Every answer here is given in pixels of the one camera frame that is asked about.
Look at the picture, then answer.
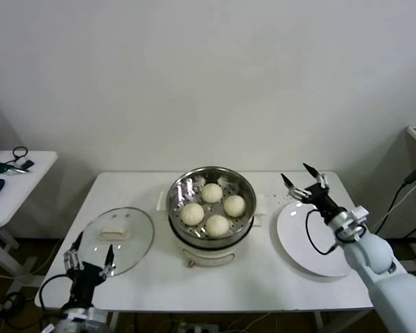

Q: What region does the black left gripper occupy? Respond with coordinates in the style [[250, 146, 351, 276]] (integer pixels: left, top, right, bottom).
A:
[[62, 232, 116, 308]]

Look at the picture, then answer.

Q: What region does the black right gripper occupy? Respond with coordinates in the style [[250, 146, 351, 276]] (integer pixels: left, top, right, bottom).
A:
[[280, 162, 348, 219]]

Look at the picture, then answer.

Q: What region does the glass lid with white handle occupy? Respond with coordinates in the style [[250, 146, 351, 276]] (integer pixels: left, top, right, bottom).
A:
[[75, 207, 156, 278]]

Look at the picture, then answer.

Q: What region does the white steamed baozi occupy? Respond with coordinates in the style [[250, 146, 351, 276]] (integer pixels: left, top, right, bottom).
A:
[[201, 182, 225, 204], [206, 214, 230, 239], [180, 203, 205, 225], [223, 195, 247, 218]]

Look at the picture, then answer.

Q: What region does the stainless steel steamer basket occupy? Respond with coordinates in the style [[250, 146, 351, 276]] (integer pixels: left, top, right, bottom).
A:
[[155, 166, 268, 244]]

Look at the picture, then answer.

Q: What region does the white round plate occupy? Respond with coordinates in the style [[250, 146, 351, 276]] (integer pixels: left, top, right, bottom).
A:
[[272, 202, 360, 278]]

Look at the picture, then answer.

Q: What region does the white side table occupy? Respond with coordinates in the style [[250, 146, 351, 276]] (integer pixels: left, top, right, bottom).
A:
[[0, 150, 59, 296]]

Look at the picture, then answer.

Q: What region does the white electric cooker base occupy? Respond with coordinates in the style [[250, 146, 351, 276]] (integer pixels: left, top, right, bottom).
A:
[[168, 213, 264, 268]]

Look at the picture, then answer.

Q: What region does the power strip under table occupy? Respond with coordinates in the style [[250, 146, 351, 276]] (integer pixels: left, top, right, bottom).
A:
[[180, 322, 220, 333]]

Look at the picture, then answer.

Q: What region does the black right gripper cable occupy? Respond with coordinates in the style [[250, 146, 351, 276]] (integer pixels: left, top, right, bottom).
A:
[[304, 207, 339, 256]]

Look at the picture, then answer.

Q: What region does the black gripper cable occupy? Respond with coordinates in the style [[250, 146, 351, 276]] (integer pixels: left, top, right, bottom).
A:
[[38, 273, 73, 313], [304, 207, 339, 256]]

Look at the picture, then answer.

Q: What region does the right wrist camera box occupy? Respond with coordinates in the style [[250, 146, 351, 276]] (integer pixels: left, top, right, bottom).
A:
[[348, 205, 371, 223]]

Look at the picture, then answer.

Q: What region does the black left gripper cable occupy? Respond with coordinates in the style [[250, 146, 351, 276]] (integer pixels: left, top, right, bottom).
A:
[[38, 273, 73, 313]]

